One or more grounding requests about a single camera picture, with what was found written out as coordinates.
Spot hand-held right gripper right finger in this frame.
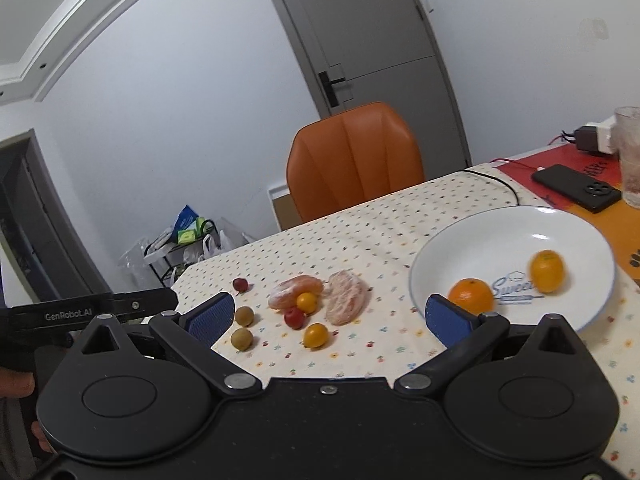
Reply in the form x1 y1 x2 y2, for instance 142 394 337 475
394 294 588 392

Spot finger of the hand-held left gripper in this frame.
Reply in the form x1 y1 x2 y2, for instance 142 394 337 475
112 287 179 322

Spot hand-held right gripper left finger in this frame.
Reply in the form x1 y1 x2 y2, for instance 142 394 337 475
75 294 262 395

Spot white plate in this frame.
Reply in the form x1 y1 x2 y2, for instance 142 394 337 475
409 206 617 333

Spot yellow cherry tomato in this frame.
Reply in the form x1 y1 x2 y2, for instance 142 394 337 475
303 323 330 351

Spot person's left hand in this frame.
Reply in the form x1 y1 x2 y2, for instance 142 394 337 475
0 365 51 457

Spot orange mandarin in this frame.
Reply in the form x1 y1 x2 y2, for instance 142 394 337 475
447 278 496 317

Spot clear plastic bag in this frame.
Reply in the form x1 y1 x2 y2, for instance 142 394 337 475
118 237 152 281

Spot white plastic bag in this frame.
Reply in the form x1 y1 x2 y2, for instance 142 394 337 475
200 229 234 262

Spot blue and green packets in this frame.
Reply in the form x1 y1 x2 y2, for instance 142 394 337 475
172 205 207 246

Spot floral white tablecloth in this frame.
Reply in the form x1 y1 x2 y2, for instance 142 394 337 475
170 162 640 480

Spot cardboard box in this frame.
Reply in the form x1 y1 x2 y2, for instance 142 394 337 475
267 182 304 233

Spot red and orange table mat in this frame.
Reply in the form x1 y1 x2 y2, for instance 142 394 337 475
500 141 640 283

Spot black smartphone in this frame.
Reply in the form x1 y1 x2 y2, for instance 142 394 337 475
531 163 623 214

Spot orange leather chair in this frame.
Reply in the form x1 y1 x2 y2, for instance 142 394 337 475
286 101 427 224

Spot black charger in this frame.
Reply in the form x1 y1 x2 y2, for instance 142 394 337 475
574 125 608 155

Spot clear plastic cup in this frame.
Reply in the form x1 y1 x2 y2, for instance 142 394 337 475
614 106 640 209

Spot white power adapter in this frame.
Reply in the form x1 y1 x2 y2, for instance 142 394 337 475
585 115 622 153

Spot grey door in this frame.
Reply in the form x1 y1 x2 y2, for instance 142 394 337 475
257 0 473 168

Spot black wire rack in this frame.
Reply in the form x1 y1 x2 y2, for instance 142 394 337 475
144 219 222 289

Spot dark grey doorway frame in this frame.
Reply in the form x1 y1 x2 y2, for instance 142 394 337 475
0 129 115 307

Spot black cable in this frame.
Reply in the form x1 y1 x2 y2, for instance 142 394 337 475
460 169 521 207

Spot red cable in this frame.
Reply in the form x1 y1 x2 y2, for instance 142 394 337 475
490 131 577 171

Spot black door handle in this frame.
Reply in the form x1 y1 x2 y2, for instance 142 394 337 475
318 64 353 108

